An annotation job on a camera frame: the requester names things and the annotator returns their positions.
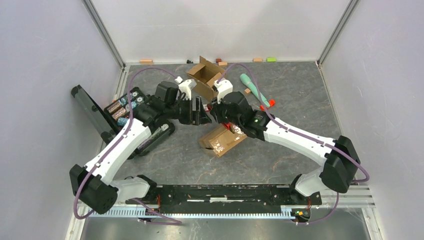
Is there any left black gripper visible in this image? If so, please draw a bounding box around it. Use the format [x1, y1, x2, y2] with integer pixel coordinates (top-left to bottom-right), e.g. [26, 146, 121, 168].
[165, 96, 212, 126]

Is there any brown cardboard express box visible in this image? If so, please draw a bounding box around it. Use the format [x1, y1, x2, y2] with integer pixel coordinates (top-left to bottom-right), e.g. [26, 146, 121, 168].
[186, 56, 225, 102]

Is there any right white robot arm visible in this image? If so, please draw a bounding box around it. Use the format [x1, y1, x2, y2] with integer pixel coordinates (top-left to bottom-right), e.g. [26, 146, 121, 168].
[207, 92, 361, 204]

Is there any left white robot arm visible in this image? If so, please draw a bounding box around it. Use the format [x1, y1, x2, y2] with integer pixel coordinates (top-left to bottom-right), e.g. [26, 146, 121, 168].
[69, 77, 212, 214]

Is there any small red white box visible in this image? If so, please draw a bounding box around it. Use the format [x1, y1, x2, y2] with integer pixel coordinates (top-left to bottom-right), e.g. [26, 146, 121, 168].
[203, 104, 212, 112]

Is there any green block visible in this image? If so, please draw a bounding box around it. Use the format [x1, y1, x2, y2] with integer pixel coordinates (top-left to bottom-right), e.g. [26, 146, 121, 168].
[266, 57, 277, 63]

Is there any tan block far left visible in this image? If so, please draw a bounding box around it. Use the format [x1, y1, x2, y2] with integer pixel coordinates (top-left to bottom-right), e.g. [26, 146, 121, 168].
[139, 59, 154, 65]

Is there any black case with poker chips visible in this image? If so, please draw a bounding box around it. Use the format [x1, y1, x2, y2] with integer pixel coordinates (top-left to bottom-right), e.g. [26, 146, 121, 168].
[70, 85, 175, 159]

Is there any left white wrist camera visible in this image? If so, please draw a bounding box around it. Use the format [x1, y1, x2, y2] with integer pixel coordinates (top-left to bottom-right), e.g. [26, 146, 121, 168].
[174, 76, 197, 100]

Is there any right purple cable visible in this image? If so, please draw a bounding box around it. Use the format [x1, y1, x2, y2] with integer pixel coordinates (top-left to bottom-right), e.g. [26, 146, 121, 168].
[215, 62, 371, 226]

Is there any purple cable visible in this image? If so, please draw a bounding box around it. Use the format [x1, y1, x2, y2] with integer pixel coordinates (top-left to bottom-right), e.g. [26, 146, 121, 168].
[215, 62, 371, 226]
[72, 67, 183, 226]

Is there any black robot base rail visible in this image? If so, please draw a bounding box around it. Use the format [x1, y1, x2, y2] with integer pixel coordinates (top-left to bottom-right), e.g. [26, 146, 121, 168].
[141, 184, 322, 214]

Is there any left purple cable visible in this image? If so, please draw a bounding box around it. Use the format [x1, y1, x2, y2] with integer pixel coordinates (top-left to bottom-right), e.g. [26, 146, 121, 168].
[72, 67, 183, 226]

